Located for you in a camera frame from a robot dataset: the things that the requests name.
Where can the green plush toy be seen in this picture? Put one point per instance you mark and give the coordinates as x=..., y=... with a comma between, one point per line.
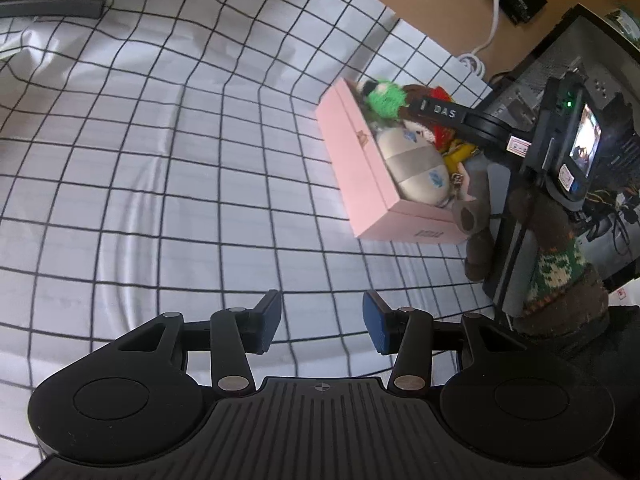
x=382, y=99

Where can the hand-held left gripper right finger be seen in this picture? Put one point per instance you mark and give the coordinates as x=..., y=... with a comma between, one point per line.
x=375, y=325

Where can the beige plush toy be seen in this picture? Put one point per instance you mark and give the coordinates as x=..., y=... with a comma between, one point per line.
x=415, y=165

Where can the glass panel computer case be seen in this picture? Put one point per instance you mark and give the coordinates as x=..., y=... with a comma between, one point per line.
x=525, y=75

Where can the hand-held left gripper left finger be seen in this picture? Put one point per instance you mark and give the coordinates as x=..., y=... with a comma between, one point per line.
x=272, y=320

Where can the pink box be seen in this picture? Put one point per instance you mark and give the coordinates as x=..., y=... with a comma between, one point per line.
x=360, y=160

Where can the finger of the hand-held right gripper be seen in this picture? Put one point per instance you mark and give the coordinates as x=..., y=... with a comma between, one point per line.
x=450, y=114

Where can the yellow toy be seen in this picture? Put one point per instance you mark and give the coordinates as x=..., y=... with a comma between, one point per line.
x=457, y=152

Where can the white checked tablecloth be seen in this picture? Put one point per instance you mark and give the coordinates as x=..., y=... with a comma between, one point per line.
x=175, y=160

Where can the brown red plush toy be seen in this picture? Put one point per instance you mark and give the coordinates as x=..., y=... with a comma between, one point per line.
x=435, y=96

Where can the person's right forearm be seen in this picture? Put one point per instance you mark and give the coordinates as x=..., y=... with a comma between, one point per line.
x=555, y=265

